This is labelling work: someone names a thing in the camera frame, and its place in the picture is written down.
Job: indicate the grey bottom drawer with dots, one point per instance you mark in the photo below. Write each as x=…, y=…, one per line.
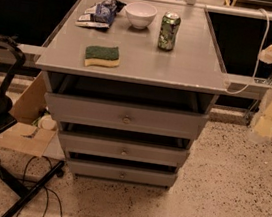
x=126, y=174

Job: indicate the grey drawer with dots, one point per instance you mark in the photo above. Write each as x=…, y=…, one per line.
x=126, y=174
x=116, y=148
x=125, y=116

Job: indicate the grey drawer cabinet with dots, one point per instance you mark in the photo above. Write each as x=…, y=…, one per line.
x=187, y=78

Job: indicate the grey middle drawer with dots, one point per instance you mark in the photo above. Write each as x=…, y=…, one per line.
x=116, y=148

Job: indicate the grey top drawer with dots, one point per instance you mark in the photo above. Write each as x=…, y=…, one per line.
x=125, y=116

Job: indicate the metal diagonal rod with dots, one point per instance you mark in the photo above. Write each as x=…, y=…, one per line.
x=254, y=107

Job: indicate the green soda can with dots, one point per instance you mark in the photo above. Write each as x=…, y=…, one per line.
x=170, y=24

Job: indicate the white bowl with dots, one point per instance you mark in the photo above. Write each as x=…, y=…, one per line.
x=140, y=14

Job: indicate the green yellow sponge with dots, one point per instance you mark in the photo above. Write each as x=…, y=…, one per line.
x=102, y=56

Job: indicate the blue chip bag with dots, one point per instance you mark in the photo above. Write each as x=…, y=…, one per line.
x=101, y=15

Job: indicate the white roll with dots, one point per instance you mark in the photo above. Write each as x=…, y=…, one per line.
x=46, y=122

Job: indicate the cardboard box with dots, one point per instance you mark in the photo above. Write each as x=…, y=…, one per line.
x=25, y=136

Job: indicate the grey metal rail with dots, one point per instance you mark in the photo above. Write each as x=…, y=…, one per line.
x=243, y=86

